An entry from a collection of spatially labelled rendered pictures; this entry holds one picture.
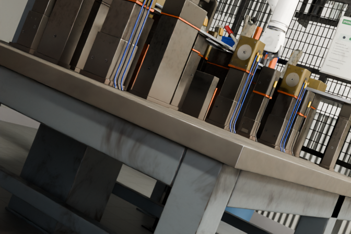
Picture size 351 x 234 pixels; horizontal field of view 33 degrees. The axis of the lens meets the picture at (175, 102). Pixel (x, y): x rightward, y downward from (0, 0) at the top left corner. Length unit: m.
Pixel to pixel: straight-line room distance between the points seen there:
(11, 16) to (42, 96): 4.14
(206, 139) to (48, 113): 0.39
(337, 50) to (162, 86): 1.47
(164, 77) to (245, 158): 0.90
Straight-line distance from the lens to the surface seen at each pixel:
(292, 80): 2.48
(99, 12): 1.86
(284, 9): 2.66
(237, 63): 2.20
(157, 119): 1.06
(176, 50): 1.87
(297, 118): 2.59
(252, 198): 1.20
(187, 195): 1.06
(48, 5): 1.93
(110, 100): 1.12
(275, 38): 2.64
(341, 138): 2.59
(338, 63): 3.13
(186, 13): 1.86
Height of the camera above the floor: 0.72
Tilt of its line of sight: level
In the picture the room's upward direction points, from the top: 22 degrees clockwise
